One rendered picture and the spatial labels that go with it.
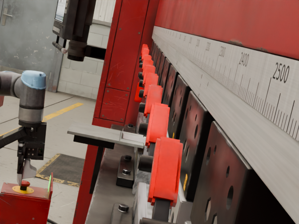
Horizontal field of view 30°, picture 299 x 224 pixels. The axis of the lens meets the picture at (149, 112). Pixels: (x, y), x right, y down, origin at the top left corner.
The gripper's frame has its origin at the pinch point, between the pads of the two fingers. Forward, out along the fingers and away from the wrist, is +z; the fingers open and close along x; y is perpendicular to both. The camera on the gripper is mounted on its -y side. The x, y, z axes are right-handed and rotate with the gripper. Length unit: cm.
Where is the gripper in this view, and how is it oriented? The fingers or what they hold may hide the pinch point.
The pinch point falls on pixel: (18, 182)
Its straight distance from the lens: 182.7
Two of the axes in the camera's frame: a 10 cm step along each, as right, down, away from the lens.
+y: 9.8, 0.9, 1.9
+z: -1.2, 9.8, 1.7
